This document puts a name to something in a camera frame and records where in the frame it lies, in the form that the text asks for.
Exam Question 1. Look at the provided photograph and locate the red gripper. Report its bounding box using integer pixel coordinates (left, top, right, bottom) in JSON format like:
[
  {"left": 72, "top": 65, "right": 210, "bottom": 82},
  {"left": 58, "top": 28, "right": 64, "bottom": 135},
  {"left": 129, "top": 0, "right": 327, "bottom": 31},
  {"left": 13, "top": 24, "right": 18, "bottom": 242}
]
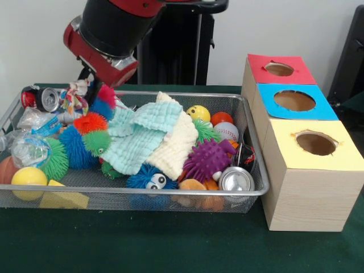
[{"left": 63, "top": 15, "right": 139, "bottom": 106}]

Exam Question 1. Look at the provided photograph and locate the small white patterned cloth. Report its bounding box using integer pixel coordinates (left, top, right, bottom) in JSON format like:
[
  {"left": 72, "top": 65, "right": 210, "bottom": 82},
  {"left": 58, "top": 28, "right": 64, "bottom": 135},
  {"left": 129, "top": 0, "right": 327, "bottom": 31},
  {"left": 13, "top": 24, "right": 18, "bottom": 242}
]
[{"left": 60, "top": 79, "right": 93, "bottom": 116}]

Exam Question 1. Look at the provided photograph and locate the multicolour spiky caterpillar toy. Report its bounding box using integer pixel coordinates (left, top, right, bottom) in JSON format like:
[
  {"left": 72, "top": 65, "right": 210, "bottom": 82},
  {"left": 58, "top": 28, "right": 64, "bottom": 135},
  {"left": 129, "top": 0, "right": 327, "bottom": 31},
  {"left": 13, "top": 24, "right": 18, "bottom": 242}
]
[{"left": 73, "top": 84, "right": 118, "bottom": 158}]

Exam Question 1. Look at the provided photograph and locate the mint green cloth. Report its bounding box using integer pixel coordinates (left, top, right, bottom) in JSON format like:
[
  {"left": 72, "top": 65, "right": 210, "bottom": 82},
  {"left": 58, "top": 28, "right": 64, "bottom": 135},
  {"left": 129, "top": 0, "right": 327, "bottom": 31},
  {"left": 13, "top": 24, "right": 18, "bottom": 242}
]
[{"left": 101, "top": 101, "right": 184, "bottom": 176}]

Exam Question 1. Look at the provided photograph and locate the cream fluffy cloth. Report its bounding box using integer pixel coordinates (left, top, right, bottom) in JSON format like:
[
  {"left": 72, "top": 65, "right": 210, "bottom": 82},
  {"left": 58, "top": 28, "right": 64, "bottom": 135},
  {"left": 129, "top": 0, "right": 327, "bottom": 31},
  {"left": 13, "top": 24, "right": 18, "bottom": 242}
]
[{"left": 147, "top": 90, "right": 200, "bottom": 180}]

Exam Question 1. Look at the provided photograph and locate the metal mesh bin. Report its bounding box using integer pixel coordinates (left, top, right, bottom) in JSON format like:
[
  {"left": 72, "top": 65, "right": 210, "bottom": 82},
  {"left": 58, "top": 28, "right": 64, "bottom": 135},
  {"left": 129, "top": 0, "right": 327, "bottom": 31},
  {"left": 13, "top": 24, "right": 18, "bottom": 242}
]
[{"left": 0, "top": 88, "right": 270, "bottom": 213}]

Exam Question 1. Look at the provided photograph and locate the wooden box with three holes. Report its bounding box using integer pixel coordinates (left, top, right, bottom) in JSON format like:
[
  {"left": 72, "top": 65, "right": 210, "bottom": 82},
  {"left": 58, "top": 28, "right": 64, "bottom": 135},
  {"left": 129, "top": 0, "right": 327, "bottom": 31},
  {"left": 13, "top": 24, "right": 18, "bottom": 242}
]
[{"left": 241, "top": 53, "right": 364, "bottom": 233}]

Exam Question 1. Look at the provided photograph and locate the green spiky puffer toy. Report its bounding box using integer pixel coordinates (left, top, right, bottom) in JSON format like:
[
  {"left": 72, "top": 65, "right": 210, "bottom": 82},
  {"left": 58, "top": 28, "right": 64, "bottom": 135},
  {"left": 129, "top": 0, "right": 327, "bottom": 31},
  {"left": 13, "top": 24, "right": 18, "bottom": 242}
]
[{"left": 39, "top": 138, "right": 69, "bottom": 181}]

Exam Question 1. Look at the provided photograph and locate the blue puffer ball with eyes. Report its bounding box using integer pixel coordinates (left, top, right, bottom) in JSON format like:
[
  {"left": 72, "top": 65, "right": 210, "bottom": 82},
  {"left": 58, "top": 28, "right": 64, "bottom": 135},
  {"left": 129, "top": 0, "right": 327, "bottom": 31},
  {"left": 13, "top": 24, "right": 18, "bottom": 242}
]
[{"left": 126, "top": 163, "right": 179, "bottom": 191}]

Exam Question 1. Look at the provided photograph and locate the yellow tennis ball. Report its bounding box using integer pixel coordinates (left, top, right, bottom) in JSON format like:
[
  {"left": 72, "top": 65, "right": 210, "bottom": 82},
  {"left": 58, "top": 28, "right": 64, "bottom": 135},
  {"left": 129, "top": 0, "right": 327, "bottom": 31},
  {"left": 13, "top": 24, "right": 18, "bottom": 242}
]
[{"left": 10, "top": 167, "right": 48, "bottom": 200}]

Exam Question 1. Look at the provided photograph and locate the yellow smiley ball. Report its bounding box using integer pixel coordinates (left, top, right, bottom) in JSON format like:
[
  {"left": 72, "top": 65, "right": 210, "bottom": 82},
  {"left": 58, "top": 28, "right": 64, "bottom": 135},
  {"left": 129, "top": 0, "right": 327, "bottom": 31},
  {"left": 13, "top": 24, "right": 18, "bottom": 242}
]
[{"left": 186, "top": 105, "right": 212, "bottom": 123}]

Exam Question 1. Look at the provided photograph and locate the orange ball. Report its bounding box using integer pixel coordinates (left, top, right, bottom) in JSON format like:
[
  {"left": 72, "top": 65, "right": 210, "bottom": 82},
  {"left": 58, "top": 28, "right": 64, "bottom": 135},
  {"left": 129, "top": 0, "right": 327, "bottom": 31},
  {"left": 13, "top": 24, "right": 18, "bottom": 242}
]
[{"left": 210, "top": 111, "right": 234, "bottom": 126}]

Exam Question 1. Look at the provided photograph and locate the purple spiky monster toy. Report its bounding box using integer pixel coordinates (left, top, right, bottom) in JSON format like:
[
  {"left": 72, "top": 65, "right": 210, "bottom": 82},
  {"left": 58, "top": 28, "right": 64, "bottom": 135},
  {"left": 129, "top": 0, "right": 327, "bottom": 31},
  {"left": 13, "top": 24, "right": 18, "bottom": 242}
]
[{"left": 181, "top": 138, "right": 237, "bottom": 183}]

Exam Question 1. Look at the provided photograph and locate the white baseball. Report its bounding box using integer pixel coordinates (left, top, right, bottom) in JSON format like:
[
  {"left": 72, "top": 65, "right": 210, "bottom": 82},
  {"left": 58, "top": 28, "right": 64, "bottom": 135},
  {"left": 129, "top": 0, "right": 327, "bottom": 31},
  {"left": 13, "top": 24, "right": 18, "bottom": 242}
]
[{"left": 213, "top": 122, "right": 239, "bottom": 142}]

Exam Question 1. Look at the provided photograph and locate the black stand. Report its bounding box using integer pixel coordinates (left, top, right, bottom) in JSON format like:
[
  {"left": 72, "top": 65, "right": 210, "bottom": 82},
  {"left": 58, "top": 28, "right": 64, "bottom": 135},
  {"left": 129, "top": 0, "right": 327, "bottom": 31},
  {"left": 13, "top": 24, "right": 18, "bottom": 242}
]
[{"left": 326, "top": 4, "right": 364, "bottom": 99}]

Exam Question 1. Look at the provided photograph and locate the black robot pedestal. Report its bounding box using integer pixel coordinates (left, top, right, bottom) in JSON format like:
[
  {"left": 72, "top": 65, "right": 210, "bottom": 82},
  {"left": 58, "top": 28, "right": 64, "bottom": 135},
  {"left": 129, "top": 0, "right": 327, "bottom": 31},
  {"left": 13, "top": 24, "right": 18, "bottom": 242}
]
[{"left": 136, "top": 0, "right": 230, "bottom": 85}]

